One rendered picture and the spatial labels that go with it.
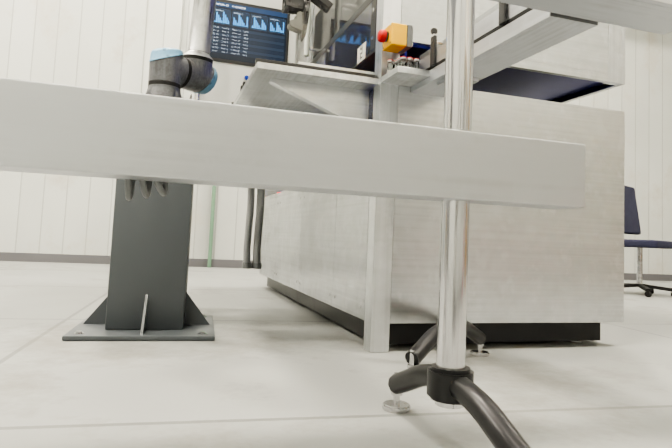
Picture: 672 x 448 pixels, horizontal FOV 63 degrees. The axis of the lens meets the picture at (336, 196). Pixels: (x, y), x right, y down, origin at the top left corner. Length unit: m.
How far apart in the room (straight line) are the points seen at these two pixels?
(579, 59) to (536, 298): 0.89
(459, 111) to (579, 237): 1.25
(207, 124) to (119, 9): 5.30
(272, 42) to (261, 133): 2.01
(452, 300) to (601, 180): 1.36
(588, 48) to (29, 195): 4.94
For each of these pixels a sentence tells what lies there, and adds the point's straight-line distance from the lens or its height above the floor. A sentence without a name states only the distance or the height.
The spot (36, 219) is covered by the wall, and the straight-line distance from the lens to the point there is 5.86.
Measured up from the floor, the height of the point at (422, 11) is 1.12.
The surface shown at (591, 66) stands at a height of 1.03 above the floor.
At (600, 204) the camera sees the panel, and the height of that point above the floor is 0.52.
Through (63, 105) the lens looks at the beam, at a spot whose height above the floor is 0.52.
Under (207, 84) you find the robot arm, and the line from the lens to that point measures 2.22.
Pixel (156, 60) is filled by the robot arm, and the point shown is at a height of 0.96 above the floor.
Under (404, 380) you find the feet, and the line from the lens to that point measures 1.15.
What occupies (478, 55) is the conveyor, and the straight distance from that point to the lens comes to 1.51.
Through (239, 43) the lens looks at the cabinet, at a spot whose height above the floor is 1.27.
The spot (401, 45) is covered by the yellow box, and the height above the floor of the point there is 0.96.
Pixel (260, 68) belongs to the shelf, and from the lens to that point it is 1.74.
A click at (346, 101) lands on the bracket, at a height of 0.81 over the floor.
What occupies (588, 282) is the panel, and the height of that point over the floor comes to 0.23.
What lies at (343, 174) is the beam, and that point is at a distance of 0.87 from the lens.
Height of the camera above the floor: 0.36
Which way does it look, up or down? 4 degrees up
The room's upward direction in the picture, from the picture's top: 3 degrees clockwise
